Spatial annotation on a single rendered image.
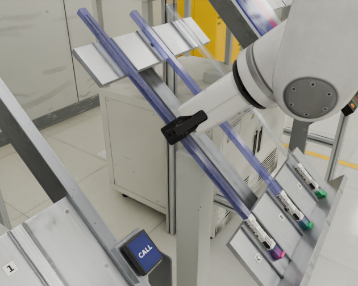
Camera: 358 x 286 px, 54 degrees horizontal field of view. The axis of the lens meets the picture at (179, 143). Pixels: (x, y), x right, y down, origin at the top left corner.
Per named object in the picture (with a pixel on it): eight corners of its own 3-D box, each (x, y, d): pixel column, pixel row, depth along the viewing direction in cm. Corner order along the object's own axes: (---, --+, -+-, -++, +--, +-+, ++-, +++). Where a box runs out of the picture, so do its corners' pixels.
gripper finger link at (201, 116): (225, 95, 46) (215, 101, 51) (176, 127, 45) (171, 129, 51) (229, 102, 46) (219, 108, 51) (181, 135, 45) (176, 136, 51)
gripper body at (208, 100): (259, 45, 48) (203, 84, 55) (227, 62, 40) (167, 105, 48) (288, 91, 48) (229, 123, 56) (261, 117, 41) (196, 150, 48)
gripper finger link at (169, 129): (189, 109, 52) (162, 127, 56) (178, 117, 49) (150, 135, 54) (201, 127, 52) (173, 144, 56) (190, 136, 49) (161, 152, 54)
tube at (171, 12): (320, 194, 72) (325, 192, 71) (319, 198, 71) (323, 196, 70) (166, 7, 73) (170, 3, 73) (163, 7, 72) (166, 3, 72)
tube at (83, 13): (278, 255, 56) (283, 253, 55) (275, 260, 55) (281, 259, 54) (82, 12, 57) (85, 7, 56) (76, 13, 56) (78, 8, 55)
